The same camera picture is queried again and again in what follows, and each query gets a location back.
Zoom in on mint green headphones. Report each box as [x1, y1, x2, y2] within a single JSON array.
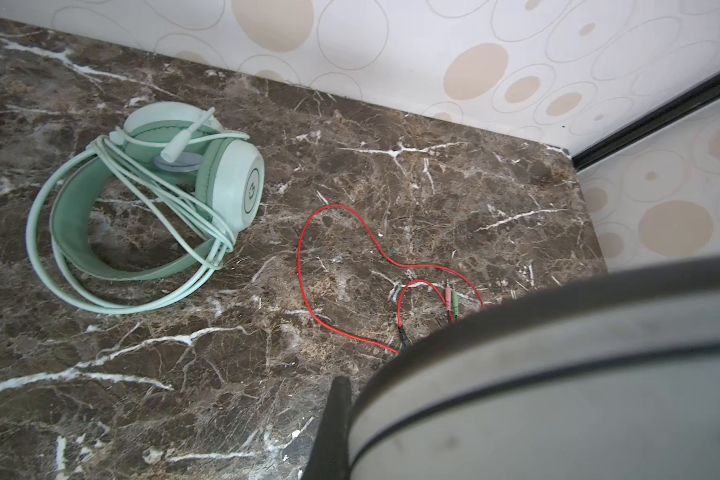
[[25, 101, 265, 315]]

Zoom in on right black frame post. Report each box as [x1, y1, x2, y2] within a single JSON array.
[[572, 72, 720, 172]]

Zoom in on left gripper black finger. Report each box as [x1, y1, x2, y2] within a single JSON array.
[[301, 376, 352, 480]]

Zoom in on white black red headphones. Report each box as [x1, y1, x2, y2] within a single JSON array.
[[348, 256, 720, 479]]

